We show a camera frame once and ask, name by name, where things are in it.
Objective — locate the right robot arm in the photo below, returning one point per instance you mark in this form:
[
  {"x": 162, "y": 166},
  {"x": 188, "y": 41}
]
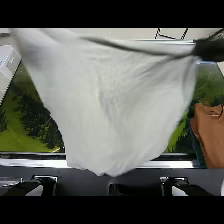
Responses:
[{"x": 210, "y": 50}]

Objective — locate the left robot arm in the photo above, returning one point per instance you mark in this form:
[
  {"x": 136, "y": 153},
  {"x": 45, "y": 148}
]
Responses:
[{"x": 20, "y": 190}]

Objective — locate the silver frame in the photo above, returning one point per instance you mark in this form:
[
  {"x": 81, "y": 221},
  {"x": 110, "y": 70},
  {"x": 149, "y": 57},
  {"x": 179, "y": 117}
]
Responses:
[{"x": 33, "y": 163}]

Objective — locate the white garment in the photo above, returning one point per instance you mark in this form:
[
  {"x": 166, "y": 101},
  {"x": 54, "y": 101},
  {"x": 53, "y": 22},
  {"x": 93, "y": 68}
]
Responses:
[{"x": 113, "y": 110}]

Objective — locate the brown garment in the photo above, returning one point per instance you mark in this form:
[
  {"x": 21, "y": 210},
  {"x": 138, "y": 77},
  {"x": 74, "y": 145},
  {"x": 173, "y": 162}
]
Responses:
[{"x": 210, "y": 136}]

